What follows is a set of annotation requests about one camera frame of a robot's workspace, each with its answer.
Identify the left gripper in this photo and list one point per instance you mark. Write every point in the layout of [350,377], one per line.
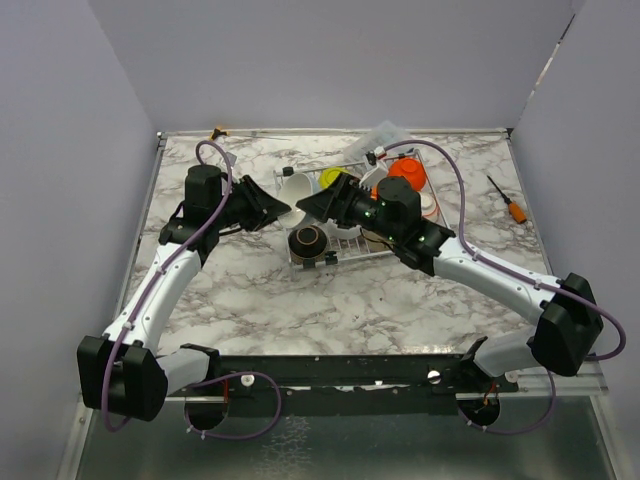
[263,207]

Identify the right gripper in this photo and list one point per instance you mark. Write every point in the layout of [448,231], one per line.
[335,201]

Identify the yellow white bowl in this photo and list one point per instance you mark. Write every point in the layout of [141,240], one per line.
[329,175]

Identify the black patterned bowl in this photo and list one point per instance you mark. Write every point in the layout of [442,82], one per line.
[307,243]

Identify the orange plastic bowl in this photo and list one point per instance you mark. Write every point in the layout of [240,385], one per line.
[412,170]

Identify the white orange patterned bowl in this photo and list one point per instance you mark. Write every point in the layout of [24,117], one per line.
[429,207]

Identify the plain white bowl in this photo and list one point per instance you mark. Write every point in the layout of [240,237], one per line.
[342,233]

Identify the beige ceramic bowl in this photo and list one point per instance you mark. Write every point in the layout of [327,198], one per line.
[376,243]

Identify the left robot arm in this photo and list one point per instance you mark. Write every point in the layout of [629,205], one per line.
[120,371]

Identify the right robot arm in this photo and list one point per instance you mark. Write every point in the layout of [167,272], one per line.
[564,325]

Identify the clear plastic container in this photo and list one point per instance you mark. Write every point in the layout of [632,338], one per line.
[384,134]

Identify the yellow black small clamp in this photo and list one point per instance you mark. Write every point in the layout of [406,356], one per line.
[218,133]

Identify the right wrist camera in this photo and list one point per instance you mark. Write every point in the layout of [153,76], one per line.
[377,168]

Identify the orange handled screwdriver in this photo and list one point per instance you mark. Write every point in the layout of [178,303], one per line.
[515,211]

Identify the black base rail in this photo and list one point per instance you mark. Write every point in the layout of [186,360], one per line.
[339,385]

